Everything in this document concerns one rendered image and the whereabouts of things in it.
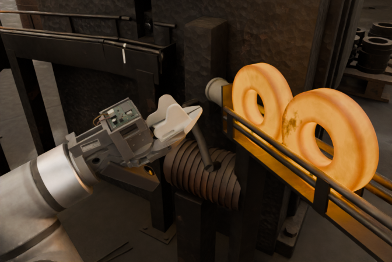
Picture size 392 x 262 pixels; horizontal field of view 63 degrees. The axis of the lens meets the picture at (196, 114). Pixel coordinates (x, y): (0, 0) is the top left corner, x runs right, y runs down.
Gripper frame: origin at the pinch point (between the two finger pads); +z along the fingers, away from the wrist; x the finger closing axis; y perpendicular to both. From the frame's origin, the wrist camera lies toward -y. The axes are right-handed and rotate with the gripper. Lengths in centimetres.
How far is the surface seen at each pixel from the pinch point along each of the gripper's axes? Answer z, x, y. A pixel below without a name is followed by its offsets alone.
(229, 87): 10.6, 7.8, -4.0
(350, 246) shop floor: 37, 1, -88
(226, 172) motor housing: 3.0, 4.5, -21.9
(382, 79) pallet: 144, 76, -107
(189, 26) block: 12.5, 26.0, 3.8
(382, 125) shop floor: 115, 52, -113
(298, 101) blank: 12.8, -11.2, 1.4
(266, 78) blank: 12.9, -2.9, 1.8
